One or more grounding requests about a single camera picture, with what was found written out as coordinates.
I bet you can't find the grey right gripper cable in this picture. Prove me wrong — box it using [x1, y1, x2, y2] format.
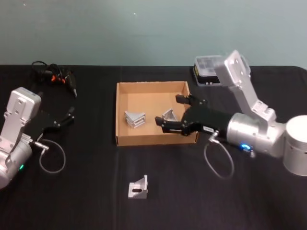
[203, 133, 235, 179]

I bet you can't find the clear plastic case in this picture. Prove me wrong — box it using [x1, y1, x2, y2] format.
[192, 55, 225, 87]

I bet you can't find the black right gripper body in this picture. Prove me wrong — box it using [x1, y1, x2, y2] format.
[181, 105, 232, 140]

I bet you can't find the shallow brown cardboard tray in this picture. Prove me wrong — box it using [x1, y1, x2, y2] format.
[116, 80, 200, 147]

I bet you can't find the grey left gripper cable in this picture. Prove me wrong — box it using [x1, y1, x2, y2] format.
[33, 140, 67, 174]

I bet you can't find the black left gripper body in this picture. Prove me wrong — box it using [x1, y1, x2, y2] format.
[26, 110, 59, 142]

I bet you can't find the black table cloth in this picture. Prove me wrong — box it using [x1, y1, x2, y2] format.
[0, 64, 307, 230]

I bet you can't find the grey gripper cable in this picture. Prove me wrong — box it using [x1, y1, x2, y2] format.
[203, 133, 235, 179]
[33, 140, 67, 174]

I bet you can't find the silver metal corner bracket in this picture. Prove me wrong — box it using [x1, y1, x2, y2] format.
[128, 174, 149, 200]
[124, 110, 146, 123]
[161, 108, 179, 123]
[124, 118, 146, 130]

